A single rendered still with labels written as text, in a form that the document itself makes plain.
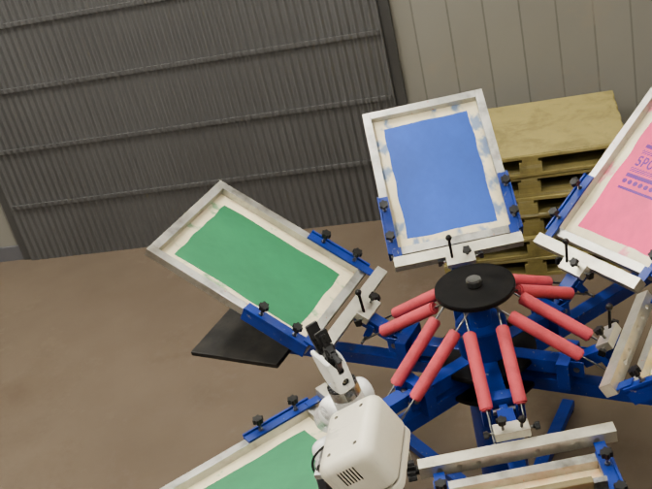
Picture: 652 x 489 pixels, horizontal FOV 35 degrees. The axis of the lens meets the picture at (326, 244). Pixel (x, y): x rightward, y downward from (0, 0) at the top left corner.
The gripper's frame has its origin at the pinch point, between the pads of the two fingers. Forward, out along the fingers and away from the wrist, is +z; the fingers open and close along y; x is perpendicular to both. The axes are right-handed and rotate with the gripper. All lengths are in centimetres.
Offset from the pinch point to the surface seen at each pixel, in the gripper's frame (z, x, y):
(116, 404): -168, -47, 348
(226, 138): -93, 106, 460
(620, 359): -105, 107, 56
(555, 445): -115, 70, 51
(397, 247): -87, 91, 180
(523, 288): -90, 105, 104
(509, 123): -124, 236, 312
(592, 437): -117, 82, 45
